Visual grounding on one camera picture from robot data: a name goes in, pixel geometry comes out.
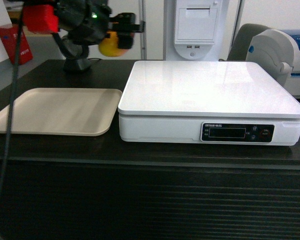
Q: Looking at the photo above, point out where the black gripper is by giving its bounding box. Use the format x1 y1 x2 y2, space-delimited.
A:
55 0 142 50

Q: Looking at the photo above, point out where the yellow red mango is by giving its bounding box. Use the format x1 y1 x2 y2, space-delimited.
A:
98 31 129 57

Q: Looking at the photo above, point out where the white checkout scale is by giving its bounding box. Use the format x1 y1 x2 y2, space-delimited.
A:
118 61 300 146

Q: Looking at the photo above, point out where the black slatted checkout counter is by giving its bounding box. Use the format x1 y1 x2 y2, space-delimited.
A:
0 60 300 240

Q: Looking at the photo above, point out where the white rolling stand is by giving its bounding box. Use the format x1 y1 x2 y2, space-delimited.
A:
138 0 147 60

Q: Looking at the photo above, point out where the white receipt printer kiosk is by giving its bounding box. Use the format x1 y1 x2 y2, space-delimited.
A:
163 0 241 61

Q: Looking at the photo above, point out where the beige plastic tray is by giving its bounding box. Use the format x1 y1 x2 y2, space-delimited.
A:
11 88 122 137

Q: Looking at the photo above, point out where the red box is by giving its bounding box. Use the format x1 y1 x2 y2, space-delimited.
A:
0 24 33 65

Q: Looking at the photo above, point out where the white label printer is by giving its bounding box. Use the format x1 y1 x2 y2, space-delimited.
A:
246 29 300 99

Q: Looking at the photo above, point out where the red wrist camera mount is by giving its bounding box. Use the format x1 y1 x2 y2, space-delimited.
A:
22 4 59 34

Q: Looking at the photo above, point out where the black cable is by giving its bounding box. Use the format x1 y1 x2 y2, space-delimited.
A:
0 7 25 236

